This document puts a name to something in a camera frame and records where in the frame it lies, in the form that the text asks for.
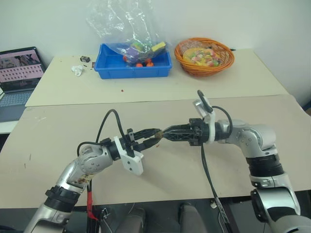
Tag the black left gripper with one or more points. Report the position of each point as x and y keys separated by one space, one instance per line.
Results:
x=131 y=142

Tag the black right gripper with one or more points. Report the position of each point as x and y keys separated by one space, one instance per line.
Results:
x=200 y=132

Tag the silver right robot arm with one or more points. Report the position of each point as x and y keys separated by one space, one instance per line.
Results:
x=262 y=155

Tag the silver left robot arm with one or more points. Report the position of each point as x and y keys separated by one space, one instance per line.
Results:
x=82 y=165

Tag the orange woven basket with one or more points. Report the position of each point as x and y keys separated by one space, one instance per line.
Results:
x=206 y=70

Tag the orange toy fruit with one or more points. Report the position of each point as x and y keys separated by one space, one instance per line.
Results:
x=149 y=64
x=139 y=65
x=125 y=58

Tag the blue plastic bin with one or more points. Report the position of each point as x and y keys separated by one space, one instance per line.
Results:
x=114 y=70

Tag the toy pizza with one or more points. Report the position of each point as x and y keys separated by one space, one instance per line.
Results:
x=201 y=57

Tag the small white connector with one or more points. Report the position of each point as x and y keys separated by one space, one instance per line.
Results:
x=213 y=205

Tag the purple toy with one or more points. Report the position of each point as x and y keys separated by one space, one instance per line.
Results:
x=133 y=53

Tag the yellow sponge block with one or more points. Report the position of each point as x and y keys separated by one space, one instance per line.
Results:
x=159 y=46

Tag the small dark brown block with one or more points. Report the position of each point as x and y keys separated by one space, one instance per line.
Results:
x=93 y=65

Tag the crumpled white tissue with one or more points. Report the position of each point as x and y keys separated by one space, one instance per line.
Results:
x=77 y=70

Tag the small black box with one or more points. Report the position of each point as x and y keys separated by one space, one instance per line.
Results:
x=85 y=58

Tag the clear plastic bag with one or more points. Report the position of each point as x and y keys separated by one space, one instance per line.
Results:
x=136 y=21

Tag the grey laptop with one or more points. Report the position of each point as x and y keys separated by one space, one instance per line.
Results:
x=17 y=80

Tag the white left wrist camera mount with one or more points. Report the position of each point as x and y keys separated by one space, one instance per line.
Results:
x=132 y=162

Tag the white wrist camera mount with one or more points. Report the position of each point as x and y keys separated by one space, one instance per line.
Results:
x=211 y=126
x=132 y=162

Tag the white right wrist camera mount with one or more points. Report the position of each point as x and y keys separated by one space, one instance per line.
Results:
x=211 y=126

